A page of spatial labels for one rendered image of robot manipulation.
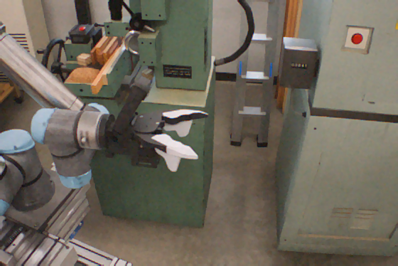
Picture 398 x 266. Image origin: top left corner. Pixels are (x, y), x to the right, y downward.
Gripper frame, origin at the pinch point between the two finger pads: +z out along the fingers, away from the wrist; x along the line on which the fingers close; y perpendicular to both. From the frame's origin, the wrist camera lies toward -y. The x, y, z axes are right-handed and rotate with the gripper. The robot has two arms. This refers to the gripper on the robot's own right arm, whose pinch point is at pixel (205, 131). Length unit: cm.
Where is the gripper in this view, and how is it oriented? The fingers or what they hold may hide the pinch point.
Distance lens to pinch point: 71.3
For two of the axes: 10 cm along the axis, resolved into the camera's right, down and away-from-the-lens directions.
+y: -0.2, 8.5, 5.3
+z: 9.9, 0.9, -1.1
